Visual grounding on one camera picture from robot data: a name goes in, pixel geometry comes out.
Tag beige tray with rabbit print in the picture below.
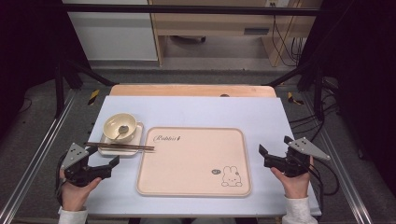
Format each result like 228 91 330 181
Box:
135 126 252 198

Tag grey desk label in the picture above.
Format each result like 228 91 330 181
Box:
243 27 271 35

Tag light wooden desk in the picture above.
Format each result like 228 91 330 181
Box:
148 0 323 67

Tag cream square plate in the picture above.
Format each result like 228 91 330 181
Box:
97 121 145 157

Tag black metal frame stand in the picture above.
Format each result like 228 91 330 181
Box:
54 57 117 119
265 60 326 121

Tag white cabinet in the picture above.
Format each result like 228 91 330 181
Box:
62 0 159 62

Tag thin black floor cable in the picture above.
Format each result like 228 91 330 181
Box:
18 97 33 115

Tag cream bowl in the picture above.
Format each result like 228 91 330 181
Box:
102 112 138 144

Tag black curtain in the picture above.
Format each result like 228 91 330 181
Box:
0 0 92 134
302 0 396 197

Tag hanging black desk cables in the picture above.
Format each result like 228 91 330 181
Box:
271 14 307 67

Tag wooden table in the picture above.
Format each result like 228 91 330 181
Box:
109 83 277 98

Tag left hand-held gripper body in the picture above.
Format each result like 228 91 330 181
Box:
60 142 105 188

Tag person's left hand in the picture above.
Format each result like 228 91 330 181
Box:
59 169 104 212

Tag aluminium floor rail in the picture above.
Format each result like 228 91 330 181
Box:
0 89 78 224
303 92 375 224

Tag white table board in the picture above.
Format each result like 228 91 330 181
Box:
58 95 322 217

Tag metal spoon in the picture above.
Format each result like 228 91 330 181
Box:
111 124 130 143

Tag bundle of black floor cables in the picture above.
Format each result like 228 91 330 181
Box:
289 77 341 143

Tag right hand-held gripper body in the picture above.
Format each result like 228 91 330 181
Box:
281 136 332 178

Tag right hand-held gripper black cable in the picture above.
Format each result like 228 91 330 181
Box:
306 158 341 224

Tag person's right hand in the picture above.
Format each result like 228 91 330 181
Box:
270 156 314 200

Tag black horizontal frame bar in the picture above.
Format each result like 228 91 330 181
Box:
62 4 322 17

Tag yellow black tape strip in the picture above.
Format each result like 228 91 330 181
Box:
88 89 101 106
287 91 304 105

